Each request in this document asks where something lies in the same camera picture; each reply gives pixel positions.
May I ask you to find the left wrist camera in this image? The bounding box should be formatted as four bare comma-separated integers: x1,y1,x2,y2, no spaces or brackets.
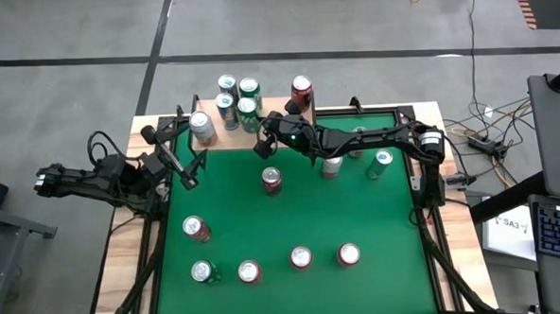
139,124,160,145

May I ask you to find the orange Fanta can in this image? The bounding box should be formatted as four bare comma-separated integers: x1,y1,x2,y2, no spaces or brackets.
289,244,314,272
335,240,362,270
236,259,264,286

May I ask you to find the slim blue beverage can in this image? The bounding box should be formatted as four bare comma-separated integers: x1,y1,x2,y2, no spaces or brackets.
214,92,241,132
217,73,239,104

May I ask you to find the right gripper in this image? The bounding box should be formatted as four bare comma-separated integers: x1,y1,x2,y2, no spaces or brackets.
260,100,324,166

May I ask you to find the black aluminium table frame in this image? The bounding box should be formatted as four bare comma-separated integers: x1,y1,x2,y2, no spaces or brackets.
77,90,499,314

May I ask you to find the silver beverage can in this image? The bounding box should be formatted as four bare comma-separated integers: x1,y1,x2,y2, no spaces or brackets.
187,110,219,148

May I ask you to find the black power strip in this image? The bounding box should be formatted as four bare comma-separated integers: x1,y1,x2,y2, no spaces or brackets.
466,133,509,159

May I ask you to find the black desk beam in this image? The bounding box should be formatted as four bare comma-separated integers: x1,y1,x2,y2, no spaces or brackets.
467,169,549,224

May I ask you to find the wooden shelf with black frame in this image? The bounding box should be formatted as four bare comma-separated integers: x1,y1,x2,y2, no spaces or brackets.
182,87,319,171

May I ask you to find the silver mounting bracket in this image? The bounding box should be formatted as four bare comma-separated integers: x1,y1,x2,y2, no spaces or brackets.
409,172,429,192

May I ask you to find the green Sprite can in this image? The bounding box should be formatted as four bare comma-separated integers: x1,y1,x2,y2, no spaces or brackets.
236,76,264,106
235,96,262,135
190,258,223,288

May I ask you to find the green table mat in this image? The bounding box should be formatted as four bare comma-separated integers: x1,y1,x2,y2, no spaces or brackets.
146,111,439,314

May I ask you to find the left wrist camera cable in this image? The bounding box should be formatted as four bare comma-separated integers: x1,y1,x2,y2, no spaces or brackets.
86,129,134,166

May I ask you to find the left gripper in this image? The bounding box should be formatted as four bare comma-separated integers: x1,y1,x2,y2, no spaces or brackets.
141,139,210,192

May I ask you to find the black cable bundle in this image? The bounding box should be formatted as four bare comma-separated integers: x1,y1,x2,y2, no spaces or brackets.
93,213,172,314
411,203,499,314

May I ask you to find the red Star Wars Coca-Cola can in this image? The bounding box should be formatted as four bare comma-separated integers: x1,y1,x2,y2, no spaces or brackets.
259,166,285,197
182,214,214,245

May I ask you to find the long black floor cable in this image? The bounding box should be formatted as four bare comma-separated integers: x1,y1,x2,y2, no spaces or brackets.
466,0,487,138

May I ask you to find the grey side table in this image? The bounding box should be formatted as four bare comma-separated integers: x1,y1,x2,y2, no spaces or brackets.
0,199,63,314

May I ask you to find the white and red can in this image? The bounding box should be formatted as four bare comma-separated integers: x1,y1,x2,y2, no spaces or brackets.
320,154,345,181
347,125,371,160

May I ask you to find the grey desk panel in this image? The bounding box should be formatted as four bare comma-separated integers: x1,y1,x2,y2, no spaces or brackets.
525,72,560,202

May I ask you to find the white SA3 sign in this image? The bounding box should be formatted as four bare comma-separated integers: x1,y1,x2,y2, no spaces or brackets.
479,203,537,265

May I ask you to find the blue silver Red Bull can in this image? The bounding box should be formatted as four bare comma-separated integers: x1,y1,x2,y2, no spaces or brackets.
365,148,395,181

